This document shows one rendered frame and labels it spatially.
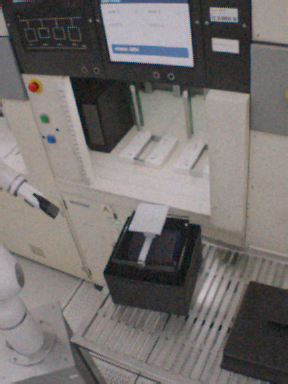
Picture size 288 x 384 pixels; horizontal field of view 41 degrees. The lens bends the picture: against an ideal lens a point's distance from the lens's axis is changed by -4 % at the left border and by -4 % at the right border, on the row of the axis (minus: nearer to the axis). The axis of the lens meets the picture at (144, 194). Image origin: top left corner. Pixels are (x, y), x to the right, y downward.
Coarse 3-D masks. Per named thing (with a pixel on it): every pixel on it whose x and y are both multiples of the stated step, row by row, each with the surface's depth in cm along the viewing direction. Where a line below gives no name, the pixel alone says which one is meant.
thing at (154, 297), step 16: (192, 224) 141; (192, 240) 147; (112, 256) 136; (192, 256) 151; (112, 272) 137; (192, 272) 132; (112, 288) 133; (128, 288) 130; (144, 288) 127; (160, 288) 125; (176, 288) 122; (192, 288) 136; (128, 304) 138; (144, 304) 134; (160, 304) 131; (176, 304) 129
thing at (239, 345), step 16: (256, 288) 125; (272, 288) 124; (240, 304) 122; (256, 304) 121; (272, 304) 119; (240, 320) 117; (256, 320) 116; (272, 320) 112; (240, 336) 113; (256, 336) 112; (272, 336) 111; (224, 352) 110; (240, 352) 109; (256, 352) 108; (272, 352) 107; (224, 368) 115; (240, 368) 112; (256, 368) 107; (272, 368) 104
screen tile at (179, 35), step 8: (144, 8) 107; (152, 8) 106; (160, 8) 105; (168, 8) 104; (176, 8) 103; (152, 16) 108; (160, 16) 107; (168, 16) 106; (176, 16) 105; (184, 16) 104; (176, 24) 106; (184, 24) 105; (152, 32) 111; (160, 32) 110; (168, 32) 109; (176, 32) 108; (184, 32) 107; (152, 40) 113; (160, 40) 112; (168, 40) 111; (176, 40) 110; (184, 40) 109
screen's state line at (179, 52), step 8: (112, 48) 121; (120, 48) 120; (128, 48) 119; (136, 48) 118; (144, 48) 116; (152, 48) 115; (160, 48) 114; (168, 48) 113; (176, 48) 112; (184, 48) 111; (168, 56) 115; (176, 56) 114; (184, 56) 112
